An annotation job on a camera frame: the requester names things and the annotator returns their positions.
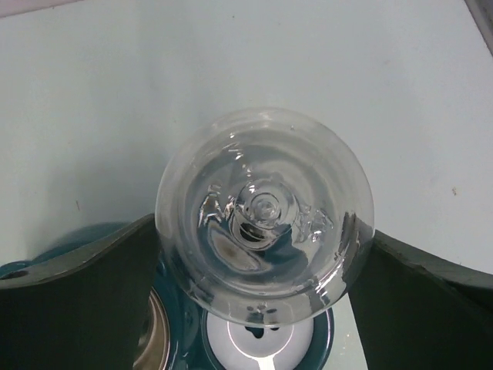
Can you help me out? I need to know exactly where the teal double bowl stand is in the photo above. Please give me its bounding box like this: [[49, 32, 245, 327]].
[[0, 222, 335, 370]]

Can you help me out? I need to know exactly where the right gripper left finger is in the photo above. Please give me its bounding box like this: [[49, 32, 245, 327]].
[[1, 215, 159, 369]]

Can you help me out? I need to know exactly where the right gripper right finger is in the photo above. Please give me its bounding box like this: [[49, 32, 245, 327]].
[[349, 231, 492, 369]]

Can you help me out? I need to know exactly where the stainless steel bowl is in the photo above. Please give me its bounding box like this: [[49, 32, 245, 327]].
[[132, 288, 171, 370]]

